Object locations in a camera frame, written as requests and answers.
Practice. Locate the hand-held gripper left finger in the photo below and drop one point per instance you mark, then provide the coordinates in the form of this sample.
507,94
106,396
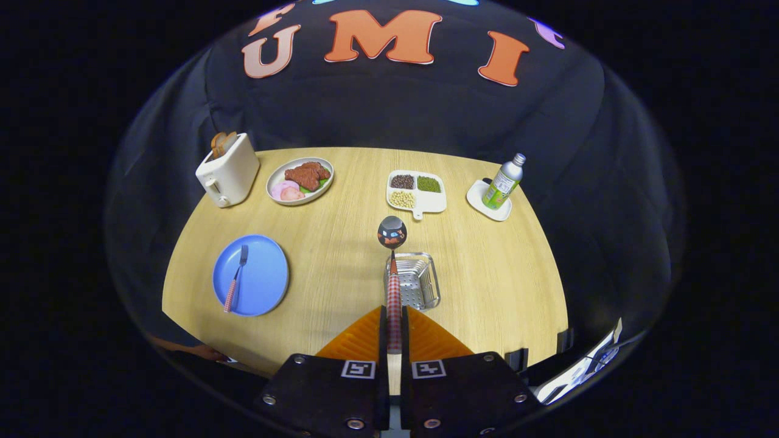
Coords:
384,347

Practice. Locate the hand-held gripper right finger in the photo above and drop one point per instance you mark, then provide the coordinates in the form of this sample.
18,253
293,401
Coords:
404,347

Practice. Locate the metal perforated basket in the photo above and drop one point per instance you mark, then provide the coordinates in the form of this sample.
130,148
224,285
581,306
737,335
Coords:
420,286

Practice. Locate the blue round plate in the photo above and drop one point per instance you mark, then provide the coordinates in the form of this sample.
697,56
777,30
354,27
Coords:
261,274

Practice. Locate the white divided dish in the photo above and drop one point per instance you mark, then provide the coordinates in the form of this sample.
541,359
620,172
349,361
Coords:
432,202

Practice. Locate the yellow soybeans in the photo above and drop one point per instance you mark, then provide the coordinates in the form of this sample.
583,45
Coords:
401,199

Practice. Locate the black table clamp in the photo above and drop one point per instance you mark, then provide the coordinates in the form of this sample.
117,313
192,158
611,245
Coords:
566,340

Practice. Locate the green mung beans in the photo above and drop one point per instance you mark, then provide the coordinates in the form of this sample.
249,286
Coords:
429,184

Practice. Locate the dark brown beans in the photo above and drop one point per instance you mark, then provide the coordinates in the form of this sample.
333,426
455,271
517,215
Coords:
402,181

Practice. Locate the white square coaster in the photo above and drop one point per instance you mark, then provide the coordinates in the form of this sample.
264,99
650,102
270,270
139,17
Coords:
478,198

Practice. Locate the green lettuce leaf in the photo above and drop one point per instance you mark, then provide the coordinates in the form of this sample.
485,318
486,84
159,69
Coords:
321,182

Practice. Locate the white papers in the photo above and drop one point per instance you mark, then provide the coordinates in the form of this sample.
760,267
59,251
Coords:
578,374

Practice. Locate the pink ham slices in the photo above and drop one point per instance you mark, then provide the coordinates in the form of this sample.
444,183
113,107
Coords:
286,190

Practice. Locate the brown fried meat pieces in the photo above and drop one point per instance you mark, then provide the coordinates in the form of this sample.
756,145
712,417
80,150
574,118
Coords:
304,176

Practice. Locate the silver bottle with green label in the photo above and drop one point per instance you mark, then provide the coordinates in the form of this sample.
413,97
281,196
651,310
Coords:
502,185

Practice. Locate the white plate with food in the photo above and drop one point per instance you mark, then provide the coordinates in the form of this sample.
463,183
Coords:
281,175

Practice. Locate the white toaster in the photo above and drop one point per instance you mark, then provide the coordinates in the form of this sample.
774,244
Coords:
234,173

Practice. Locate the brown toast slice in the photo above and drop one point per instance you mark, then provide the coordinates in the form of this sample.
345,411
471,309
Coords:
217,145
230,141

